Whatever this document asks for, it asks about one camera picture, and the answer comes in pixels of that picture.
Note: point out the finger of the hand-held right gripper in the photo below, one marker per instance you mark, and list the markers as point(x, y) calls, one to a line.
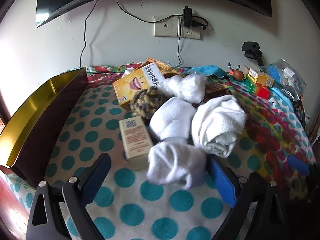
point(298, 166)

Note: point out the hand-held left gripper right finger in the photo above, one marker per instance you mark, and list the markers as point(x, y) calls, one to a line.
point(222, 182)

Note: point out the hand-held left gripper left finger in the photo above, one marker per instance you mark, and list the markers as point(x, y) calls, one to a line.
point(96, 177)

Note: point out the beige rectangular box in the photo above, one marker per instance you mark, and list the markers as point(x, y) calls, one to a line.
point(135, 140)

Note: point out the white towel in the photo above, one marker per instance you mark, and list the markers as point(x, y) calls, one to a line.
point(217, 120)

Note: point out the brown and yellow knitted ball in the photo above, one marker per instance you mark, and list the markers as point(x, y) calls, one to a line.
point(145, 102)

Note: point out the dark brown box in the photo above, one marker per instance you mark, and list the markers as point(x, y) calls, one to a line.
point(216, 91)

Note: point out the white plastic-wrapped bundle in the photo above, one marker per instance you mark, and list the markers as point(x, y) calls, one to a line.
point(190, 87)

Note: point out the yellow smiling face box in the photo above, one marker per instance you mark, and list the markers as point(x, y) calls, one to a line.
point(132, 82)

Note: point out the multicolour bubble print cloth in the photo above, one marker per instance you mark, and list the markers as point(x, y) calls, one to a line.
point(270, 120)

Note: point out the teal polka dot cloth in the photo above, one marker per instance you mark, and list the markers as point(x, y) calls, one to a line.
point(150, 205)

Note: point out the green and red medicine box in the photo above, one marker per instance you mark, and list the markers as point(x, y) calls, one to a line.
point(257, 91)

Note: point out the clear plastic bag blue contents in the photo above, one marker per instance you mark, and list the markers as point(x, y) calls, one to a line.
point(277, 73)

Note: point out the yellow medicine box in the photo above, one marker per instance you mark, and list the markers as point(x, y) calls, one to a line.
point(261, 78)

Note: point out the brown toy figurine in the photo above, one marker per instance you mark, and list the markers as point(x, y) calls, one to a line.
point(237, 75)

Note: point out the open beige cardboard box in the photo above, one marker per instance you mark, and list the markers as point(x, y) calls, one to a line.
point(246, 68)

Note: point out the plain blue cloth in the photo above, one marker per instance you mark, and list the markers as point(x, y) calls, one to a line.
point(207, 69)

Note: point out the orange snack packet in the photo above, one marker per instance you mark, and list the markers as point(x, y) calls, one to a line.
point(165, 67)

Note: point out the white power socket plate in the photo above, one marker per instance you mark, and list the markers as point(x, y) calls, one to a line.
point(191, 33)

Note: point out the black angled plug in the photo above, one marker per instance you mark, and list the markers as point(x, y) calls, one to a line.
point(197, 24)

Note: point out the black power adapter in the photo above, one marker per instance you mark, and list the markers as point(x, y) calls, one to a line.
point(187, 16)

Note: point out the black curved monitor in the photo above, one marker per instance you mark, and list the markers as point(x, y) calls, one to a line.
point(57, 2)

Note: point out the white round-hole wall plate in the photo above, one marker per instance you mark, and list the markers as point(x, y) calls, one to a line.
point(165, 26)

